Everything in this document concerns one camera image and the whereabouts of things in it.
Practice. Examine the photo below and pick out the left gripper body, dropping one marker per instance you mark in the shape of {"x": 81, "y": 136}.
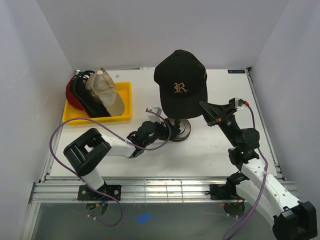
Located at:
{"x": 160, "y": 133}

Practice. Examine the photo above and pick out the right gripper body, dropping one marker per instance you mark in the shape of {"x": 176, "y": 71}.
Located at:
{"x": 225, "y": 119}

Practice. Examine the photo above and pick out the black cap gold letter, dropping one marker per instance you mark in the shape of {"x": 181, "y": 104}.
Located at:
{"x": 182, "y": 81}

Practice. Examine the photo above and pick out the beige cap black letter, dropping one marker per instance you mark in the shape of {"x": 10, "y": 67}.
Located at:
{"x": 102, "y": 88}

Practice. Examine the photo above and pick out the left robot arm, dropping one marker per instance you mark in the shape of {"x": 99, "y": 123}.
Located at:
{"x": 87, "y": 151}

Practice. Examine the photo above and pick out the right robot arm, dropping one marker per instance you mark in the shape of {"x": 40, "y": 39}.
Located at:
{"x": 290, "y": 218}

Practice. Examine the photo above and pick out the beige mannequin head stand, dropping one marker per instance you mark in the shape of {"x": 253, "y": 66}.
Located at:
{"x": 180, "y": 129}

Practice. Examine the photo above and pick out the yellow plastic tray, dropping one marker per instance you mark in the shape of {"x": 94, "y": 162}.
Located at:
{"x": 74, "y": 109}

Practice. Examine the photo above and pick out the black cap in tray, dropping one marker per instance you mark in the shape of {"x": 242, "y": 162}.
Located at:
{"x": 101, "y": 110}

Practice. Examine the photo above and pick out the dark green cap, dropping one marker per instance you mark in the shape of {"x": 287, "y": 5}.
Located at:
{"x": 79, "y": 90}

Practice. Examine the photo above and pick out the red cap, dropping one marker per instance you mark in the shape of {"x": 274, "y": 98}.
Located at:
{"x": 71, "y": 98}

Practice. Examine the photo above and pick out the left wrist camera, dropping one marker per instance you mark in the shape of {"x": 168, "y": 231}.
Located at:
{"x": 154, "y": 114}

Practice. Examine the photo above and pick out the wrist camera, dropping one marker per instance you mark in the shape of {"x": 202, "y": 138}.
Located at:
{"x": 154, "y": 114}
{"x": 238, "y": 103}

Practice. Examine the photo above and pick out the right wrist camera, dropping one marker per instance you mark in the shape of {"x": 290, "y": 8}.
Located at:
{"x": 238, "y": 103}

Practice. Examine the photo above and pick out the aluminium frame rail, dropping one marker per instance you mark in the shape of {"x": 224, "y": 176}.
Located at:
{"x": 133, "y": 190}

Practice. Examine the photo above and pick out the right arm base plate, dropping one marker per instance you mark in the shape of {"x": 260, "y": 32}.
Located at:
{"x": 222, "y": 192}

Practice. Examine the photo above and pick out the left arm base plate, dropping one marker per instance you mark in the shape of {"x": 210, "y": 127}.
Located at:
{"x": 86, "y": 194}

